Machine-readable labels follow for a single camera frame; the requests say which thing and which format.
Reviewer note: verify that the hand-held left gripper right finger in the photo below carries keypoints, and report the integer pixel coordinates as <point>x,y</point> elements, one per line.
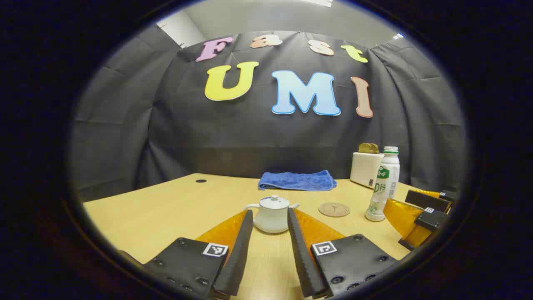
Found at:
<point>299,250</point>

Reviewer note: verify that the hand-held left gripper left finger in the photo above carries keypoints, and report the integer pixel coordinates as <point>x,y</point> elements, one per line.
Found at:
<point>239,250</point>

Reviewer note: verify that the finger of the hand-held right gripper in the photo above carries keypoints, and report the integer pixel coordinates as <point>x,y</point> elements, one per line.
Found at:
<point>429,200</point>
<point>431,218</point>

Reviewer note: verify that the white teacup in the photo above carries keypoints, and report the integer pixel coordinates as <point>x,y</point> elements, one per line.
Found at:
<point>270,221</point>

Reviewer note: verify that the white water bottle green label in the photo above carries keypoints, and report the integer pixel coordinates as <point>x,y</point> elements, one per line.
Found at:
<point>385,183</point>

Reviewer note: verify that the round cork coaster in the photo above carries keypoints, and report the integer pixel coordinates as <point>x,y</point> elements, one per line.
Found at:
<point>334,209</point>

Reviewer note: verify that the blue towel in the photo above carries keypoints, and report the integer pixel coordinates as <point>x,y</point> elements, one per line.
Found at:
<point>295,181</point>

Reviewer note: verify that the white toaster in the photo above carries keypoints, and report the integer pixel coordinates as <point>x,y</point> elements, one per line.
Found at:
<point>364,168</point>

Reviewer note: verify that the black backdrop cloth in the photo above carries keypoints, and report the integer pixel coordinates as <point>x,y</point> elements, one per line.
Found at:
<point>208,137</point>

